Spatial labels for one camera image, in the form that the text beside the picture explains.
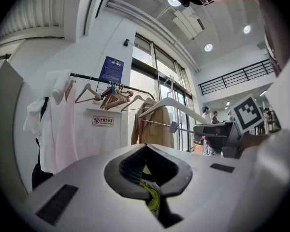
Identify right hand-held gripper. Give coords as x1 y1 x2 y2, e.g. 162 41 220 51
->
192 93 266 159

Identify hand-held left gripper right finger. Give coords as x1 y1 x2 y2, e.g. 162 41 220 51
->
145 144 193 201

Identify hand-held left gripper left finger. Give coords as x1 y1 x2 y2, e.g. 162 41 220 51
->
103 144 152 201

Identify white clothes hanger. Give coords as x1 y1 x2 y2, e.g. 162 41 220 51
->
137 77 216 136

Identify black coat rack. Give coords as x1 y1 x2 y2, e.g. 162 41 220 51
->
70 72 156 102

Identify light wooden hanger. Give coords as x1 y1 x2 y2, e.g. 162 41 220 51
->
120 93 155 112

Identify person's right hand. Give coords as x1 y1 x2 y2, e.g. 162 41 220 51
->
239 133 270 152

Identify tan jacket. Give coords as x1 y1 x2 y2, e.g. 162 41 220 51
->
130 97 175 149

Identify no smoking sign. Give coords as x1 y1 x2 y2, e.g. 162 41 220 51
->
92 115 115 128

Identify black balcony railing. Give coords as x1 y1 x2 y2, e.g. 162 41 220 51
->
198 58 274 96

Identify bunch of wooden hangers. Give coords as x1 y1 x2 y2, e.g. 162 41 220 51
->
100 83 134 111

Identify glass door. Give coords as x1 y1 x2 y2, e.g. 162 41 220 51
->
130 32 196 152

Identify blue poster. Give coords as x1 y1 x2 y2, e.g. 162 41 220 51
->
99 55 125 85

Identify white cloth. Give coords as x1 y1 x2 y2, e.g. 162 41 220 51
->
44 69 72 106

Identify ceiling air conditioner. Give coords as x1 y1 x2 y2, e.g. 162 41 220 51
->
171 6 206 41

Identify grey panel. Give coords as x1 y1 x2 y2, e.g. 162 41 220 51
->
0 58 29 196

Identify white ceiling pipes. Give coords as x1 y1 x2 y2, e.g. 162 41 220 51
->
105 0 202 73

